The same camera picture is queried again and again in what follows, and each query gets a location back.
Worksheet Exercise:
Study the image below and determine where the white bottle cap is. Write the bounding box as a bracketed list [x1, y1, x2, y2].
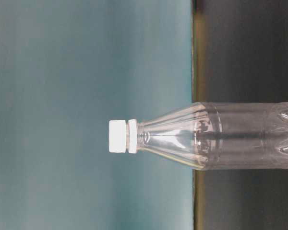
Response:
[109, 120, 127, 153]

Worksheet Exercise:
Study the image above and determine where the clear plastic bottle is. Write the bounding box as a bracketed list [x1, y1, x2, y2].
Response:
[127, 102, 288, 170]

